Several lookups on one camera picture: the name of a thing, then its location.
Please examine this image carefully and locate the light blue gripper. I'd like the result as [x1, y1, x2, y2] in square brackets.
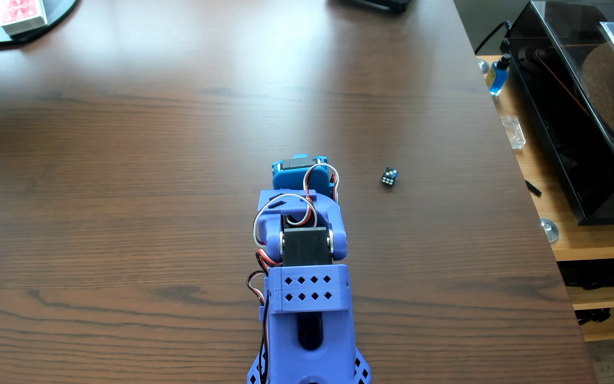
[271, 154, 340, 201]

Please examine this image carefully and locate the flat black device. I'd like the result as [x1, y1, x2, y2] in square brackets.
[333, 0, 411, 15]

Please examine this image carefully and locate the clear plastic cube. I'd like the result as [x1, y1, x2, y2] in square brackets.
[500, 116, 527, 150]

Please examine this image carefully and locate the small blue liquid bottle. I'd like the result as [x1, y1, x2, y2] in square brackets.
[488, 53, 512, 97]

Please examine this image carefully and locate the light wooden cabinet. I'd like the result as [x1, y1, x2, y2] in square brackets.
[475, 54, 614, 342]

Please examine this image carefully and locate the red playing card deck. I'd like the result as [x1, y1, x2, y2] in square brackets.
[0, 0, 49, 36]

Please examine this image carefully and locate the wrist servo cable loop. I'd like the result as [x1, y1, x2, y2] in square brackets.
[253, 192, 318, 249]

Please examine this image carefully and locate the gripper servo cable loop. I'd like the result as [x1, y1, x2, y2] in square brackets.
[305, 162, 340, 203]

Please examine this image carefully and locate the arm side servo cable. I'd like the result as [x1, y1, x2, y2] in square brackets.
[247, 249, 282, 384]

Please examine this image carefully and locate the black power cable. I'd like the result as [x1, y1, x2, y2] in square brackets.
[474, 20, 513, 55]

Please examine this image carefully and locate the black record player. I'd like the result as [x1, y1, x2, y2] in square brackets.
[500, 0, 614, 226]

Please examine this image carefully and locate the black cable bundle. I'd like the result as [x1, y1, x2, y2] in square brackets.
[577, 308, 612, 325]

